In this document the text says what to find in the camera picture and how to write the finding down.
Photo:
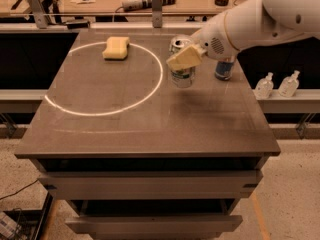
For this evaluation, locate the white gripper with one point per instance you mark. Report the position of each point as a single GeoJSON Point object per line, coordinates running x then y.
{"type": "Point", "coordinates": [213, 41]}

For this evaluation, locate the white green 7up can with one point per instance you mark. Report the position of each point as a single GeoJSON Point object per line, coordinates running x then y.
{"type": "Point", "coordinates": [183, 78]}

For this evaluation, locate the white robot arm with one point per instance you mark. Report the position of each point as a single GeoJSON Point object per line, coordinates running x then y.
{"type": "Point", "coordinates": [251, 23]}

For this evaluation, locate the blue silver Red Bull can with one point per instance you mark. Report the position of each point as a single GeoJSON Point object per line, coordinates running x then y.
{"type": "Point", "coordinates": [223, 70]}

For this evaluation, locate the yellow sponge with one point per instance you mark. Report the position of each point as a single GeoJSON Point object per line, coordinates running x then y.
{"type": "Point", "coordinates": [116, 48]}

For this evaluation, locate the clear sanitizer bottle left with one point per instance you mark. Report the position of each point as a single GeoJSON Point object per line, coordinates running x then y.
{"type": "Point", "coordinates": [264, 87]}

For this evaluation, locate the clear sanitizer bottle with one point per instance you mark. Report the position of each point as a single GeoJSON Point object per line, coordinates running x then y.
{"type": "Point", "coordinates": [264, 87]}
{"type": "Point", "coordinates": [289, 85]}

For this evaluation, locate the clear sanitizer bottle right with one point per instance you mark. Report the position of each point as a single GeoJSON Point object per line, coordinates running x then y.
{"type": "Point", "coordinates": [289, 85]}

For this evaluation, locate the upper grey drawer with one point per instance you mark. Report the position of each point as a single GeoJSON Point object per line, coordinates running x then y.
{"type": "Point", "coordinates": [151, 185]}

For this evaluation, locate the grey drawer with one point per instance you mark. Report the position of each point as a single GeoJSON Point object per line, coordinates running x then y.
{"type": "Point", "coordinates": [158, 227]}
{"type": "Point", "coordinates": [151, 185]}

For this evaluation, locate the lower grey drawer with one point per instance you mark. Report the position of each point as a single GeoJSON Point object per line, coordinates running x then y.
{"type": "Point", "coordinates": [158, 227]}

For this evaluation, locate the black crate on floor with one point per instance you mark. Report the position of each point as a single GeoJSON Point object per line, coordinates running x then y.
{"type": "Point", "coordinates": [19, 224]}

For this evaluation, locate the middle metal bracket post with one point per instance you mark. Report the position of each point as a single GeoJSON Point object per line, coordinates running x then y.
{"type": "Point", "coordinates": [157, 13]}

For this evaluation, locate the metal bracket post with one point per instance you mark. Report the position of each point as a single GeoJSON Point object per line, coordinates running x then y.
{"type": "Point", "coordinates": [39, 15]}
{"type": "Point", "coordinates": [157, 13]}

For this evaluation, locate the left metal bracket post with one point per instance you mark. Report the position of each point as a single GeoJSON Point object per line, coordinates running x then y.
{"type": "Point", "coordinates": [39, 15]}

